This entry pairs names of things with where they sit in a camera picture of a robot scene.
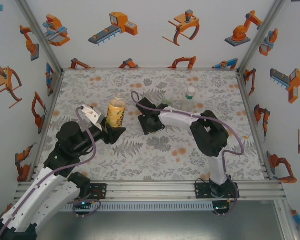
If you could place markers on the white bottle cap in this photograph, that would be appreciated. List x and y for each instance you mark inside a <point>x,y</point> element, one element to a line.
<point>191,90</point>

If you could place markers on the yellow tea plastic bottle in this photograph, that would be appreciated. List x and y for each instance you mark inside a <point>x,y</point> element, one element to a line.
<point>116,115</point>

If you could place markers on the grey floral tablecloth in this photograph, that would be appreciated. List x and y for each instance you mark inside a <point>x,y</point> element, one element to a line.
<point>165,80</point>

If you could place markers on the aluminium frame leg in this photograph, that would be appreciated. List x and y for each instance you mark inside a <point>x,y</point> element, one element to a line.
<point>286,220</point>

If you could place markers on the small clear green-tinted bottle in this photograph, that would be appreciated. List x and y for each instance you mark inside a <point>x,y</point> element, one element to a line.
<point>168,100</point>

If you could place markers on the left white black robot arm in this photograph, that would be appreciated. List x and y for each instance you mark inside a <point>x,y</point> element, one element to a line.
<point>52,200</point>

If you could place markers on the aluminium side rail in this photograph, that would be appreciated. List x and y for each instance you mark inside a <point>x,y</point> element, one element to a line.
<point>46,125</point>
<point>248,100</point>

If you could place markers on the clear bottle with green band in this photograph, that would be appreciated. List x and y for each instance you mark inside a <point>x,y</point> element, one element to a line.
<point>188,100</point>

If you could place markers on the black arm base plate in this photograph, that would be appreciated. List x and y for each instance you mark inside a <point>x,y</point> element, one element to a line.
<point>200,191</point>
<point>101,191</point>

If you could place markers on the aluminium frame post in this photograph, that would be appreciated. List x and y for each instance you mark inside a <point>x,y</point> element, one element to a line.
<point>259,37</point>
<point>41,37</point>

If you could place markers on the aluminium frame rail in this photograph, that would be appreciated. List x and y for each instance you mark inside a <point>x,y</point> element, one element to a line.
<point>150,191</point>

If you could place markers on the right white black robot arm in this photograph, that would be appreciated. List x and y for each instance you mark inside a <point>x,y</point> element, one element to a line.
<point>207,135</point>

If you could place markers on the controller board with green light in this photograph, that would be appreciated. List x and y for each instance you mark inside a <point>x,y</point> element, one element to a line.
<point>83,204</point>
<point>221,208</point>

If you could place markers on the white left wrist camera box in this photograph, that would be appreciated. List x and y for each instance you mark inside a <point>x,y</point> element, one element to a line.
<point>91,113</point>

